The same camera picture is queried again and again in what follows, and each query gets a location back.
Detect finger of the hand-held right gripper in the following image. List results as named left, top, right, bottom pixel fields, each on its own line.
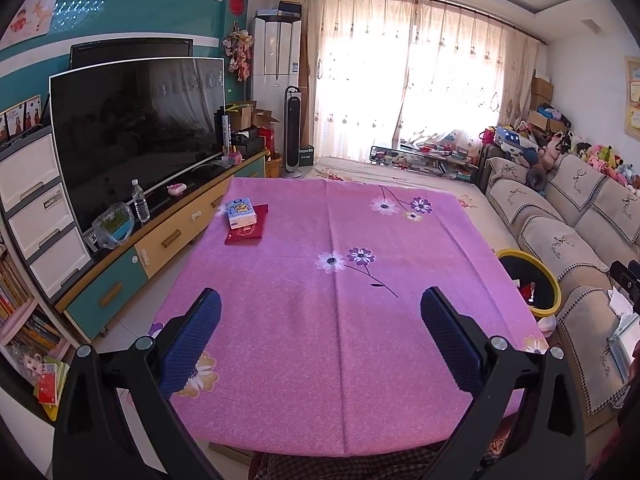
left=610, top=260, right=640, bottom=311

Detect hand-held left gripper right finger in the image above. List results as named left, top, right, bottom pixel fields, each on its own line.
left=420, top=286, right=587, bottom=480

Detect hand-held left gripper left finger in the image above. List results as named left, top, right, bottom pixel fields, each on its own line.
left=52, top=287, right=223, bottom=480

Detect yellow rimmed black bin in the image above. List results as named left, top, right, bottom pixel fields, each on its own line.
left=497, top=248, right=562, bottom=317

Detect white papers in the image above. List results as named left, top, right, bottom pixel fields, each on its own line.
left=606, top=287, right=640, bottom=376

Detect beige sofa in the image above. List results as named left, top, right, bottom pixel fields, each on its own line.
left=475, top=142, right=640, bottom=436

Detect teal yellow television cabinet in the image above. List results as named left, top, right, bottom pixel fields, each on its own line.
left=55, top=151, right=267, bottom=343

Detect red pouch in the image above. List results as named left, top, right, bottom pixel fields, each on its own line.
left=224, top=203, right=270, bottom=246

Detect pile of plush toys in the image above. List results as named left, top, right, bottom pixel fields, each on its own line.
left=537, top=127, right=640, bottom=196

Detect pink floral tablecloth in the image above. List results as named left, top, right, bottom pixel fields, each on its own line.
left=149, top=176, right=551, bottom=460

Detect plastic bag with green tray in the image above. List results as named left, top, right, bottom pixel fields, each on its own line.
left=91, top=201, right=136, bottom=250

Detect clear water bottle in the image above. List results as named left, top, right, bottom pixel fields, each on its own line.
left=131, top=178, right=151, bottom=223

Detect bookshelf with books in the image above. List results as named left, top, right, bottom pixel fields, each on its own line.
left=0, top=232, right=76, bottom=426

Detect blue star cushion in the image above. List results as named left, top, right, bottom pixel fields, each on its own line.
left=495, top=126, right=541, bottom=167

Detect cluttered glass coffee table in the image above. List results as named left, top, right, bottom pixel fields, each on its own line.
left=370, top=142, right=481, bottom=181

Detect white plastic drawer unit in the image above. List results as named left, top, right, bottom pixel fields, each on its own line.
left=0, top=125, right=93, bottom=306

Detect stacked cardboard boxes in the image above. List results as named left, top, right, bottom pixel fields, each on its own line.
left=527, top=75, right=571, bottom=133

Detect large curved television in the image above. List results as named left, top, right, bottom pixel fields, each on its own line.
left=48, top=56, right=226, bottom=233

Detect open cardboard boxes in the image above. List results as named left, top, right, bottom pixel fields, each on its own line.
left=227, top=101, right=280, bottom=153

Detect black tower fan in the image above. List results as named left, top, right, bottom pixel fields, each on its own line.
left=281, top=85, right=304, bottom=179

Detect sheer beige curtain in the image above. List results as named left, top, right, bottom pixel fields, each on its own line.
left=302, top=0, right=541, bottom=163

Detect row of framed photos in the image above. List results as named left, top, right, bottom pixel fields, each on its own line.
left=0, top=95, right=43, bottom=143

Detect white standing air conditioner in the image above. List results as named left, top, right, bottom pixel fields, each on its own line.
left=250, top=14, right=303, bottom=161

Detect hanging flower decoration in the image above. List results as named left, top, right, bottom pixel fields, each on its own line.
left=223, top=22, right=256, bottom=82

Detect yellow wall poster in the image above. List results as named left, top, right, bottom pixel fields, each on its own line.
left=624, top=56, right=640, bottom=139

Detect cartoon wall poster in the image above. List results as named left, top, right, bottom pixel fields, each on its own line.
left=0, top=0, right=60, bottom=46

